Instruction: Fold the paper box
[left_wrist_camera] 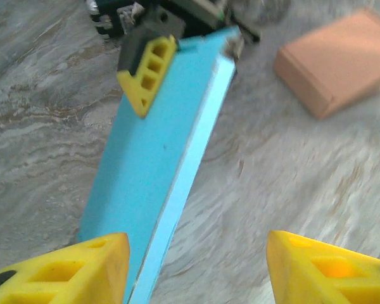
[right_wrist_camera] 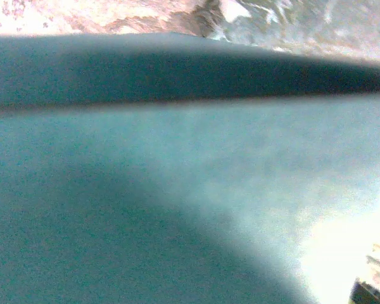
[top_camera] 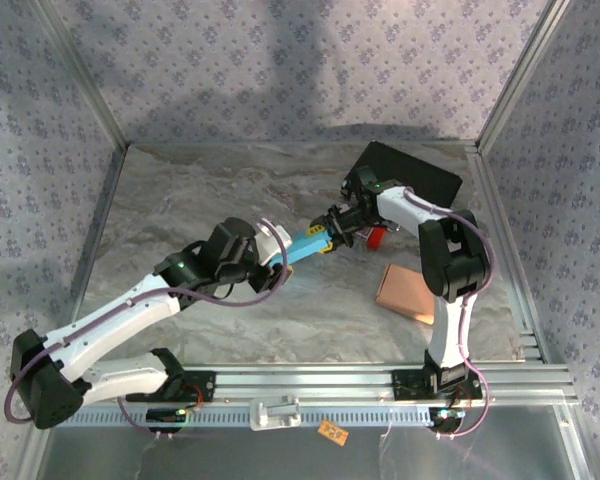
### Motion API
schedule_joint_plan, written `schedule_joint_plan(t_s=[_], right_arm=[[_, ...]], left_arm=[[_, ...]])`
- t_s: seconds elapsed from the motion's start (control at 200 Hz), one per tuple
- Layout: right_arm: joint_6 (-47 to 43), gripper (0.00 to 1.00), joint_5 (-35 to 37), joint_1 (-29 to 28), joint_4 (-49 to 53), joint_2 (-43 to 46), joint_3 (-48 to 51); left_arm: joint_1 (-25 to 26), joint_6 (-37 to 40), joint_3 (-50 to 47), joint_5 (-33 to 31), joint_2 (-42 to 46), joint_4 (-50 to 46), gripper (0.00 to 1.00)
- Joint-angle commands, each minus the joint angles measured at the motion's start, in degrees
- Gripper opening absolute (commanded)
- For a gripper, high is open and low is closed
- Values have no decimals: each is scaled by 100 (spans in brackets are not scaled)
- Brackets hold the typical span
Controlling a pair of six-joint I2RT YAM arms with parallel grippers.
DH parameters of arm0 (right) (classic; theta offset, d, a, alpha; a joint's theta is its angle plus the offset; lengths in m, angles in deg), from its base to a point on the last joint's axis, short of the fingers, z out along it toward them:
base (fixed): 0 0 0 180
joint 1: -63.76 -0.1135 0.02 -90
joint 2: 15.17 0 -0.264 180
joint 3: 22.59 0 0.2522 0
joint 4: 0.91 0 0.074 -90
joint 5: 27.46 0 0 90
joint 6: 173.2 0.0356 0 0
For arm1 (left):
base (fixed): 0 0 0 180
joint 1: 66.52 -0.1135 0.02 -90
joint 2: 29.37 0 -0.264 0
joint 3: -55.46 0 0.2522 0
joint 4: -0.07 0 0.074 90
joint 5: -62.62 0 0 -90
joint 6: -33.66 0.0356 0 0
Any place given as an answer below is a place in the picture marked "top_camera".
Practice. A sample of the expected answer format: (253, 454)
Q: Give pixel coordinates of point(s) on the black case with metal latches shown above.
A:
(420, 175)

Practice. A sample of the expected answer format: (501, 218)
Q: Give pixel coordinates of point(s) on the aluminium frame post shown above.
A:
(518, 75)

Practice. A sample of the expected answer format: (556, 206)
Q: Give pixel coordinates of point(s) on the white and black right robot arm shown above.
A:
(405, 210)

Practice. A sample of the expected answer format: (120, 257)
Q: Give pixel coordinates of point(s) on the black circuit board green light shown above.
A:
(162, 415)
(445, 420)

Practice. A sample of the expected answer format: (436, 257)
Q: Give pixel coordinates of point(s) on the aluminium frame rail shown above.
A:
(305, 380)

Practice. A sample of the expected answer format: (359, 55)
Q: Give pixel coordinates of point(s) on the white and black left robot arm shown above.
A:
(120, 315)

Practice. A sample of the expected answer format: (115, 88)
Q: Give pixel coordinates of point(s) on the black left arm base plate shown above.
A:
(205, 387)

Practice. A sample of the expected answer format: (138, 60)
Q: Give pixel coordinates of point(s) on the small red cylinder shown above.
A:
(377, 240)

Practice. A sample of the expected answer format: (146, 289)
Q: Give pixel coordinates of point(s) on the white plastic bracket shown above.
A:
(275, 412)

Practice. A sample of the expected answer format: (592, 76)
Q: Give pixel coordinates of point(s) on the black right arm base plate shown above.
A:
(405, 385)

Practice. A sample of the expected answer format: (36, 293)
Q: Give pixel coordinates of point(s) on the aluminium side rail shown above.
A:
(99, 220)
(486, 180)

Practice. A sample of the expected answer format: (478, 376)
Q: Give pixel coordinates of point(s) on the orange tag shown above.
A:
(332, 432)

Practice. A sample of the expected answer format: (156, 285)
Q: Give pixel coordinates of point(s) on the teal cloth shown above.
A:
(305, 248)

